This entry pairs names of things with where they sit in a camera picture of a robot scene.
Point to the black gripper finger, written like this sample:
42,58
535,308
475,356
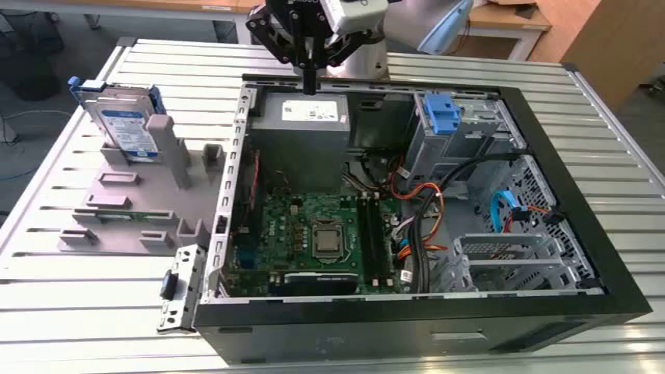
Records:
337,54
266,35

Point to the hard disk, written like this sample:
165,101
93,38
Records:
126,128

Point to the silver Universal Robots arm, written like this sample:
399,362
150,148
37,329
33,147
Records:
363,58

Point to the silver disk bay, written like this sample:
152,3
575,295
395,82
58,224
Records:
519,263

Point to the long wooden top table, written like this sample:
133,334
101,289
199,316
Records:
156,4

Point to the blue plastic drive latch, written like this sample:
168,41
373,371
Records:
441,113

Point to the grey power supply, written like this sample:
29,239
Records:
295,156

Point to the silver optical drive cage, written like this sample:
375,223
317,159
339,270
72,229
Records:
457,152

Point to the CPU socket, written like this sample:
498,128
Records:
326,225

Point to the black office chair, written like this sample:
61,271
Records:
30,70

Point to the grey parts rack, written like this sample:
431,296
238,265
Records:
150,195

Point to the green motherboard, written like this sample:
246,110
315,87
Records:
290,233

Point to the silver CPU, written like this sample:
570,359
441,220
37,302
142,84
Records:
329,240

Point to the black RAM slot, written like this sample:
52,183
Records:
367,241
379,241

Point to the wooden cabinet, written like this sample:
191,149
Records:
613,39

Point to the green RAM stick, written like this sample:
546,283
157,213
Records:
124,216

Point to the black graphics card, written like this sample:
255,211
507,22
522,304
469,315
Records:
321,284

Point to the black open PC case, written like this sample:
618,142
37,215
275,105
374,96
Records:
363,335

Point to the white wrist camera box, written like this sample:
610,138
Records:
353,15

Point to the wooden desk white frame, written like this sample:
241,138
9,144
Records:
509,19

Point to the silver hinged slot bracket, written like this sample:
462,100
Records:
183,272

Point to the blue bracket latch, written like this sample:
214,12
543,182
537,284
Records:
168,284

